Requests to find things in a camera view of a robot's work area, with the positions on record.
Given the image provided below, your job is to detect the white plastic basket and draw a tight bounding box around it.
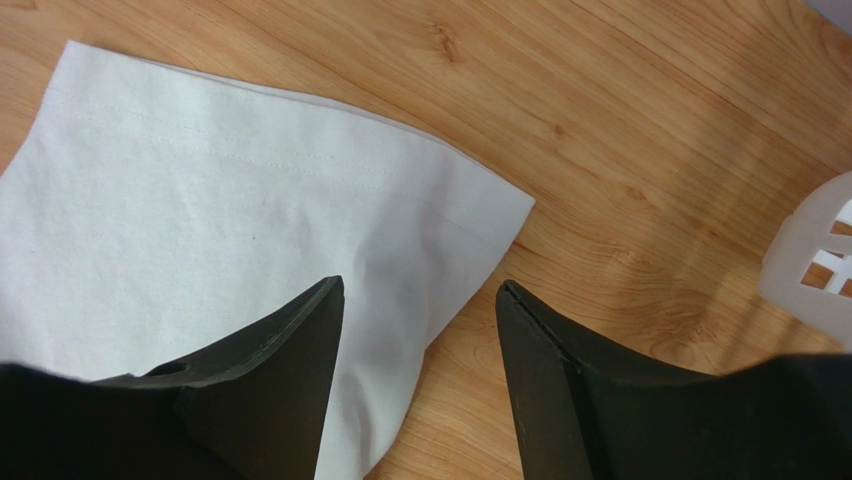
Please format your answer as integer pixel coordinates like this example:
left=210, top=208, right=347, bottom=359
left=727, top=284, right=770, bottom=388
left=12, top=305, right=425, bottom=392
left=758, top=173, right=851, bottom=351

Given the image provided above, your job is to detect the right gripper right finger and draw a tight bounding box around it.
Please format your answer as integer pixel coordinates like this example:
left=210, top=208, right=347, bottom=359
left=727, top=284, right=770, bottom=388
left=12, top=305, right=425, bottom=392
left=496, top=281, right=851, bottom=479

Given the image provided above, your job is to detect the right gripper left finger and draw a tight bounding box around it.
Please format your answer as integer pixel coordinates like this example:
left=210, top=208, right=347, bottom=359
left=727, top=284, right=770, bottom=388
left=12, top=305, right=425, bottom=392
left=1, top=276, right=345, bottom=479

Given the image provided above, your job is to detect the white printed t-shirt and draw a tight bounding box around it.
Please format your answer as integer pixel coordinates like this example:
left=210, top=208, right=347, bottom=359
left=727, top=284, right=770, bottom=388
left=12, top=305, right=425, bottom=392
left=1, top=41, right=534, bottom=479

